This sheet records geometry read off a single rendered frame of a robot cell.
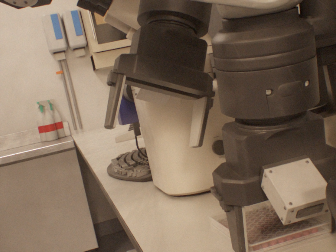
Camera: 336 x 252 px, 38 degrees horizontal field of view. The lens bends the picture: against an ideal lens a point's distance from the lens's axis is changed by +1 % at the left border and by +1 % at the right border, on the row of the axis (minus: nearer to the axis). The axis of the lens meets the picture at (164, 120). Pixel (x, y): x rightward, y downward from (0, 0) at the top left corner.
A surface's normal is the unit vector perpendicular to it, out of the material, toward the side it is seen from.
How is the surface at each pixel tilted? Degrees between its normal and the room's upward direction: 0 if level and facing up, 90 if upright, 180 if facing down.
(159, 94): 137
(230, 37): 51
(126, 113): 90
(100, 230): 90
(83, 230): 90
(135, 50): 65
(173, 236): 0
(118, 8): 112
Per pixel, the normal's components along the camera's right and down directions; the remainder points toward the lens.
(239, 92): -0.65, 0.31
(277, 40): 0.13, 0.24
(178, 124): -0.16, 0.11
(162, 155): -0.79, 0.22
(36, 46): 0.22, 0.02
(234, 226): -0.95, 0.22
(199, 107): -0.92, -0.21
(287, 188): -0.01, -0.71
